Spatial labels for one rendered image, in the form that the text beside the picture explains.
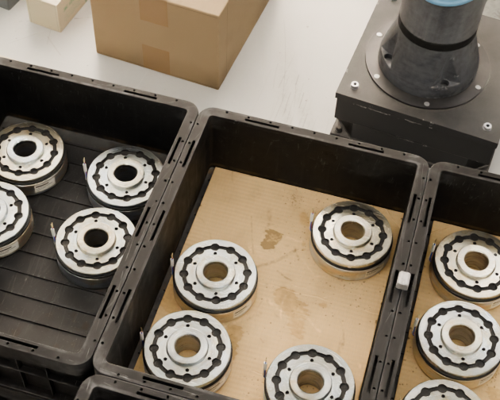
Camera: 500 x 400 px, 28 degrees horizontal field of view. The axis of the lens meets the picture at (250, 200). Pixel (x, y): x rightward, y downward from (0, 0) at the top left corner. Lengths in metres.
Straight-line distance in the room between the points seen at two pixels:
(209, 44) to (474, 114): 0.42
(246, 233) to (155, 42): 0.45
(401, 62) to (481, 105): 0.14
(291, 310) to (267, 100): 0.49
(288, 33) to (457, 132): 0.39
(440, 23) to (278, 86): 0.34
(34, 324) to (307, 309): 0.33
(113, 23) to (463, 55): 0.55
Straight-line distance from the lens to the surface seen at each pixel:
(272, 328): 1.21
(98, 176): 1.31
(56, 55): 1.70
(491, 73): 1.57
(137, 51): 1.65
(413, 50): 1.47
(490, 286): 1.25
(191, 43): 1.58
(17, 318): 1.24
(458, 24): 1.43
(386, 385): 1.09
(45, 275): 1.27
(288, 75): 1.66
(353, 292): 1.25
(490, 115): 1.51
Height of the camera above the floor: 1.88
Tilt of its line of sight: 53 degrees down
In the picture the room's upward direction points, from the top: 3 degrees clockwise
